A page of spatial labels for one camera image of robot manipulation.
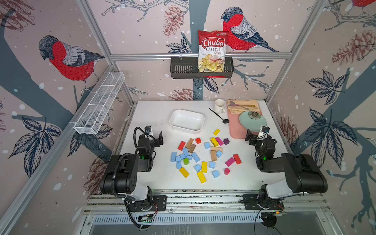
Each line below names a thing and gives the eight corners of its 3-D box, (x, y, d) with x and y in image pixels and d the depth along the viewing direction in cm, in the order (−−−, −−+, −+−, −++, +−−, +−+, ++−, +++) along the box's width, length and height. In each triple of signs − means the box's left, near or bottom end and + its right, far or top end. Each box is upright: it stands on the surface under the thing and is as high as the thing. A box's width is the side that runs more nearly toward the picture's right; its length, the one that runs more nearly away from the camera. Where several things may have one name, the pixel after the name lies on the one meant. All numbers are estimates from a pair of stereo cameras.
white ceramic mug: (214, 114, 111) (215, 109, 106) (213, 104, 118) (214, 99, 113) (225, 114, 111) (226, 108, 106) (223, 104, 118) (224, 99, 113)
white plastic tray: (167, 129, 105) (166, 125, 101) (174, 112, 116) (173, 108, 111) (201, 136, 101) (201, 132, 97) (205, 117, 112) (205, 113, 108)
